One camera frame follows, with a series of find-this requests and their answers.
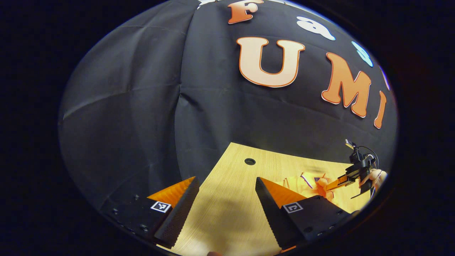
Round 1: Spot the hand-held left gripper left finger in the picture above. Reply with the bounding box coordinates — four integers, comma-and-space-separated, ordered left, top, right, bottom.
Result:
101, 176, 200, 249

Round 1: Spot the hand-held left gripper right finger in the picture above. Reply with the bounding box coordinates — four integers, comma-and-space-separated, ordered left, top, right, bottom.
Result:
255, 176, 360, 251

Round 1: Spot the orange T-shirt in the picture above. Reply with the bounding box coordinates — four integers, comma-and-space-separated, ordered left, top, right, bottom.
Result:
275, 172, 343, 204

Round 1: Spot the black backdrop cloth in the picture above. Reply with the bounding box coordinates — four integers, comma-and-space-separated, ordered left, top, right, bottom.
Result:
58, 0, 398, 214

